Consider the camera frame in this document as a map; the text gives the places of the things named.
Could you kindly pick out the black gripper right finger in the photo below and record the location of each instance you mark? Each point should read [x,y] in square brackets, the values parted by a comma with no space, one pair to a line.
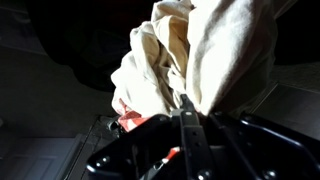
[196,146]

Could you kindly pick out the peach t-shirt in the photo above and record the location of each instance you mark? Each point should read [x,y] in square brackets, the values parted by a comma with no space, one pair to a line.
[216,50]

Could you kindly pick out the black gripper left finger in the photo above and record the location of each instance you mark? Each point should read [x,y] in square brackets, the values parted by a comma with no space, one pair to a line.
[116,156]

